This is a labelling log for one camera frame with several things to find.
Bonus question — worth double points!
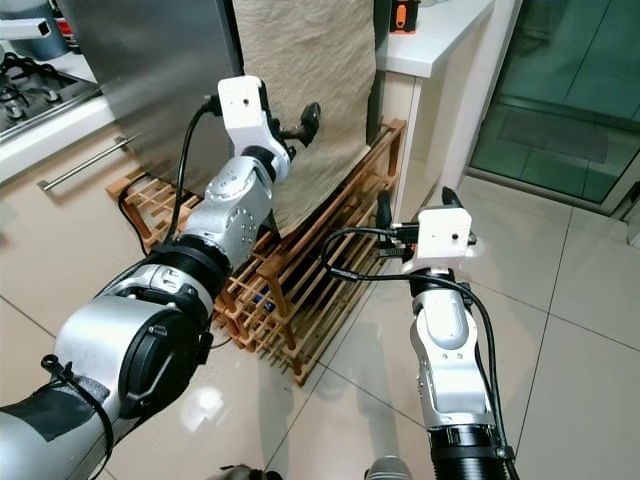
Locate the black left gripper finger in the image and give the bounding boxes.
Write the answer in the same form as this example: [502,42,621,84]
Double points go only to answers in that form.
[292,102,323,146]

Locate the stainless steel fridge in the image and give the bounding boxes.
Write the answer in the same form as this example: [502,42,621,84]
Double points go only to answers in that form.
[57,0,246,196]

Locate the beige mottled cloth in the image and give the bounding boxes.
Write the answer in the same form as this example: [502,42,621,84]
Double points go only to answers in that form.
[230,0,381,236]

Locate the wooden slatted rack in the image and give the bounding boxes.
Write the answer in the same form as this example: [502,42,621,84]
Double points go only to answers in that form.
[105,118,406,386]

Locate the beige cabinet white counter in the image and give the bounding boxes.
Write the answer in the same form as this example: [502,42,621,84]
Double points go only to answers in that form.
[0,95,191,401]
[375,0,526,226]

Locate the orange black tool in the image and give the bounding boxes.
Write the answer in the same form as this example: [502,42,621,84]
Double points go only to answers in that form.
[391,0,421,34]

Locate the glass sliding door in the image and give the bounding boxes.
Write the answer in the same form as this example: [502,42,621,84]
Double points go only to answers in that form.
[455,0,640,216]

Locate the steel gas stove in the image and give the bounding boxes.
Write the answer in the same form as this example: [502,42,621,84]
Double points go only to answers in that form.
[0,50,103,141]

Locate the robot right leg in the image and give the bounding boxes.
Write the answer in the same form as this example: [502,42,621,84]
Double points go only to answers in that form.
[363,456,413,480]

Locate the dark bottle red label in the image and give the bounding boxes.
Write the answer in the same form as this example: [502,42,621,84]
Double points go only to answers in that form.
[50,0,83,53]

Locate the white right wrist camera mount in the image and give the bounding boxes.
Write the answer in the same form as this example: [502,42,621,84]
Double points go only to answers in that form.
[400,205,473,273]

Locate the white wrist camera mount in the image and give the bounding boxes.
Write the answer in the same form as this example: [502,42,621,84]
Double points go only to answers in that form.
[217,75,291,161]
[400,205,473,273]

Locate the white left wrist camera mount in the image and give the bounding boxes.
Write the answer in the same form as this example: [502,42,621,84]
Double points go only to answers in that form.
[217,75,291,161]

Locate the black floor cable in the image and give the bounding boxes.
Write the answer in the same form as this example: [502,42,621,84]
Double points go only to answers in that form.
[115,185,163,259]

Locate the silver cabinet bar handle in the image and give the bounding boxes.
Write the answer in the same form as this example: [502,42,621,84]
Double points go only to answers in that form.
[38,133,143,191]

